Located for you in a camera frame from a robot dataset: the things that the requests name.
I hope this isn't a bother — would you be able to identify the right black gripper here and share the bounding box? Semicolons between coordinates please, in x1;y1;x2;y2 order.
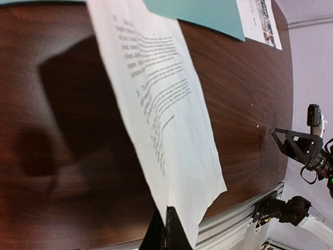
270;128;332;180

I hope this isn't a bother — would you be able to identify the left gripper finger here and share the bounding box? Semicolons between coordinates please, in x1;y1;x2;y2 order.
142;207;192;250

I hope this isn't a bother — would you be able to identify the teal plastic folder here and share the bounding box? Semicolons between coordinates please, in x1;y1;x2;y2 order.
144;0;245;41

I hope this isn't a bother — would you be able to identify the white text paper sheet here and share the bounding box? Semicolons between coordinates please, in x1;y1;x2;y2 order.
87;1;227;246

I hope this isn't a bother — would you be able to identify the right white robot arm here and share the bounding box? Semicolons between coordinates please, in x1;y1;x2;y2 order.
271;125;332;247

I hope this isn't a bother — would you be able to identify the colour printed brochure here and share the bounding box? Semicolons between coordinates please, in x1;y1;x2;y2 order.
236;0;283;50

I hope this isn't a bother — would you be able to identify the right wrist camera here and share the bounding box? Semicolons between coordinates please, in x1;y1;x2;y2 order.
307;104;321;127

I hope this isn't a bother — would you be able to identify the aluminium front rail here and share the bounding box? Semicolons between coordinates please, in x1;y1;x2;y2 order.
195;182;284;249

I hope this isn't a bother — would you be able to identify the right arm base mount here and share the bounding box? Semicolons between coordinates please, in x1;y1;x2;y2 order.
252;196;286;222

